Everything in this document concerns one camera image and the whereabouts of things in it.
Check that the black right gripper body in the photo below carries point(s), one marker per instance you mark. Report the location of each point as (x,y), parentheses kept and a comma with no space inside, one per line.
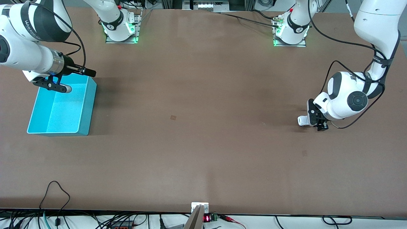
(69,64)

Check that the white mount plate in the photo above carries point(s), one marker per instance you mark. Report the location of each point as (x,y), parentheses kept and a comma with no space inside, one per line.
(195,205)

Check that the red clip lead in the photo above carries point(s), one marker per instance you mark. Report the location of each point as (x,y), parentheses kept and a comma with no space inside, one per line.
(230,218)

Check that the silver device with lights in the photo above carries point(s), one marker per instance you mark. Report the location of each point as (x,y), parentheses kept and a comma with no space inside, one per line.
(206,5)

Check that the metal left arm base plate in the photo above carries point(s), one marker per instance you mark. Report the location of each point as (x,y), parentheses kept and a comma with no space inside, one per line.
(302,44)

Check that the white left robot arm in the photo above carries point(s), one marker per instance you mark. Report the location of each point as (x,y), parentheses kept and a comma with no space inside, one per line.
(375,19)

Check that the green terminal block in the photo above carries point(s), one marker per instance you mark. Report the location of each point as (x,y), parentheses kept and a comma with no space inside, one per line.
(214,217)

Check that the grey camera mount arm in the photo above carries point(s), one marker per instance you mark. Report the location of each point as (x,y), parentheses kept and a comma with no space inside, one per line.
(194,221)

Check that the turquoise plastic bin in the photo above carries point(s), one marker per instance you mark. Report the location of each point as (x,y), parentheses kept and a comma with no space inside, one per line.
(63,111)

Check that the red led display module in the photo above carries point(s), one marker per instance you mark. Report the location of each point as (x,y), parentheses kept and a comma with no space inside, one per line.
(206,218)

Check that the white jeep toy black roof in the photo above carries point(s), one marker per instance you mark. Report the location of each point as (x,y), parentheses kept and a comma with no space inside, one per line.
(302,121)

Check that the orange power strip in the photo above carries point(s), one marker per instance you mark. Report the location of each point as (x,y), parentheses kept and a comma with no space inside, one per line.
(120,226)

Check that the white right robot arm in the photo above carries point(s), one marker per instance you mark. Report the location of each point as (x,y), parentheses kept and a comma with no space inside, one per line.
(25,54)

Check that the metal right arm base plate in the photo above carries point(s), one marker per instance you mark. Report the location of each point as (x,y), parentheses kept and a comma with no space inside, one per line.
(109,39)

